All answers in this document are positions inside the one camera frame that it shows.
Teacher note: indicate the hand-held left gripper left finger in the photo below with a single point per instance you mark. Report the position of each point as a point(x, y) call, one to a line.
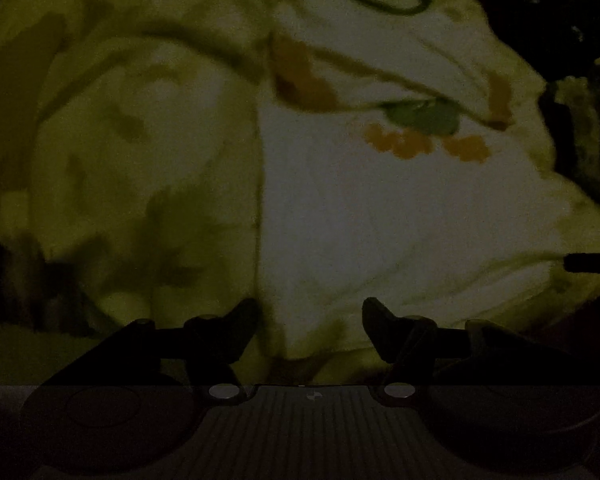
point(241, 324)

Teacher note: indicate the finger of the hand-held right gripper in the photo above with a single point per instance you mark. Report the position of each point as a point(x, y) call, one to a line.
point(592, 263)

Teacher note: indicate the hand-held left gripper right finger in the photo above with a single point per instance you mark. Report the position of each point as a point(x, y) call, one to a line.
point(380, 325)

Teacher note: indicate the white small shirt green collar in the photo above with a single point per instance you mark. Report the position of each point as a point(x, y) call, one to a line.
point(380, 200)

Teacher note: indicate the leaf print blanket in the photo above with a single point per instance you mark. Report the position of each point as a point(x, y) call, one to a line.
point(120, 150)

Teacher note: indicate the dark cloth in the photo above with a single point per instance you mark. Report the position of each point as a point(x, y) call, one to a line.
point(575, 20)

